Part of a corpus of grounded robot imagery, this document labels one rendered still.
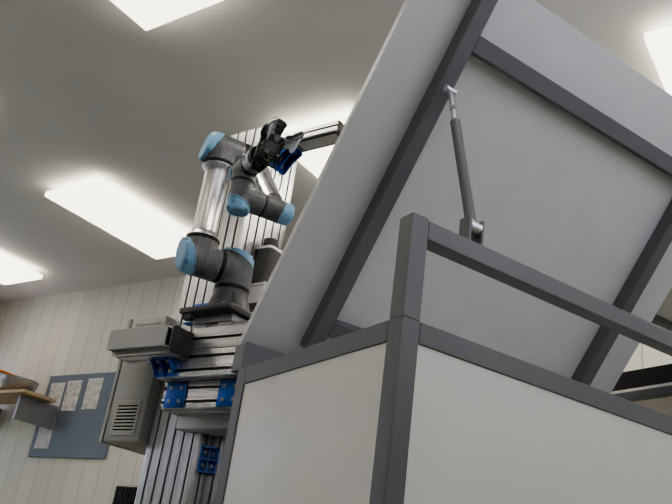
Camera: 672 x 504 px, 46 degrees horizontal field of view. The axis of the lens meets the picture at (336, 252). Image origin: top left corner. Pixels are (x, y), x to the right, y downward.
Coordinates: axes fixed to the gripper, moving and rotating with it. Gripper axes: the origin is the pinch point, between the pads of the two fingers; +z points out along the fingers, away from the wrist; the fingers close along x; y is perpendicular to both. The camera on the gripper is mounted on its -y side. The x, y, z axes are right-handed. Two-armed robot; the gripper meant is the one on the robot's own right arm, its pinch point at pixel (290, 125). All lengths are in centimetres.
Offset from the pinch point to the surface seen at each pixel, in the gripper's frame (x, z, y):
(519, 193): -48, 47, 17
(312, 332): -15, 21, 65
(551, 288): -40, 73, 56
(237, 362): -2, 14, 77
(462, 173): -16, 69, 40
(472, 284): -51, 31, 38
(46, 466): -78, -611, 33
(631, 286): -97, 41, 19
